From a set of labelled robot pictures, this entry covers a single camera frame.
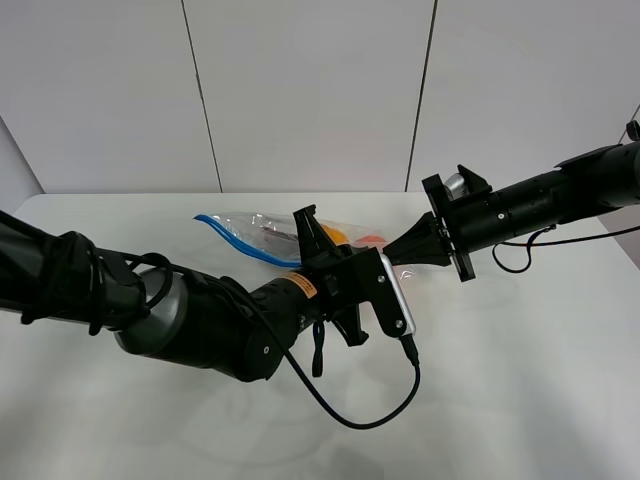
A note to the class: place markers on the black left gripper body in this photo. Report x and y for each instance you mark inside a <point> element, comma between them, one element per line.
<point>343,281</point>

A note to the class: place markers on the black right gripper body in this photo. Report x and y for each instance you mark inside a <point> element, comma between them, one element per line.
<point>478,191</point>

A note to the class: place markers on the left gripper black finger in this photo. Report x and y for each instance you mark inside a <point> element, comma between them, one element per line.
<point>314,242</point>
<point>347,322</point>

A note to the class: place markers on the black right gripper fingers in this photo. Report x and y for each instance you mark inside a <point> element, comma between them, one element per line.
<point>430,241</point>

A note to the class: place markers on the clear zip bag blue seal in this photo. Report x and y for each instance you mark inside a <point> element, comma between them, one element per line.
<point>270,238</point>

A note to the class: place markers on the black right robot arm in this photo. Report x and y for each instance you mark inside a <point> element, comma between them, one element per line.
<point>468,215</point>

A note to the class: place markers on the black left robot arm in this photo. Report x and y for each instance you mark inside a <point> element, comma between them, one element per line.
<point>160,310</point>

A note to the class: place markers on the yellow pear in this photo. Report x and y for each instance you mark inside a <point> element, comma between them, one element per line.
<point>337,236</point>

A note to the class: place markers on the orange fruit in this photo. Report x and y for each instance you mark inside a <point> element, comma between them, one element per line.
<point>372,241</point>

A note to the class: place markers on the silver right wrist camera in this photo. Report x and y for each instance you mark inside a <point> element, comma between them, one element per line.
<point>456,186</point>

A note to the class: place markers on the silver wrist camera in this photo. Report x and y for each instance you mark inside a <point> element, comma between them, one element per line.
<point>456,186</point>
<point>395,295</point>

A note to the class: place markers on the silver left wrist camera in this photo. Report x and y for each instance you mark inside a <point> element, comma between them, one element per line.
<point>395,295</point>

